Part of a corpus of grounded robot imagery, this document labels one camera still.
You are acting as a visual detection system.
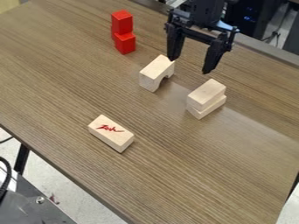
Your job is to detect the red cube block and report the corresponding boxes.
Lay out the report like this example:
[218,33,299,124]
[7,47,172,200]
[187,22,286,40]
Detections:
[109,10,135,41]
[113,31,138,55]

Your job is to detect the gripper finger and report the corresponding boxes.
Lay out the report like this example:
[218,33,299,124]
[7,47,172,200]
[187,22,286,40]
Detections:
[200,36,231,75]
[165,25,187,62]

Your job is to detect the white block with red scribble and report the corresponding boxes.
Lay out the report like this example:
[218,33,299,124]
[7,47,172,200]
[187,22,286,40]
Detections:
[86,114,136,154]

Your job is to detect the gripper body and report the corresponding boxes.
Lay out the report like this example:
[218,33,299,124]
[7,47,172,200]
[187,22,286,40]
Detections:
[163,0,240,53]

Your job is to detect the white arch block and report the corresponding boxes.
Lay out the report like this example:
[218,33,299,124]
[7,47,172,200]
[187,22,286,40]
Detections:
[137,53,177,94]

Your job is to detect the white rectangle block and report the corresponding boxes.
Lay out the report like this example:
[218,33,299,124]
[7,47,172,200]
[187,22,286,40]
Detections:
[185,78,228,112]
[185,94,228,121]

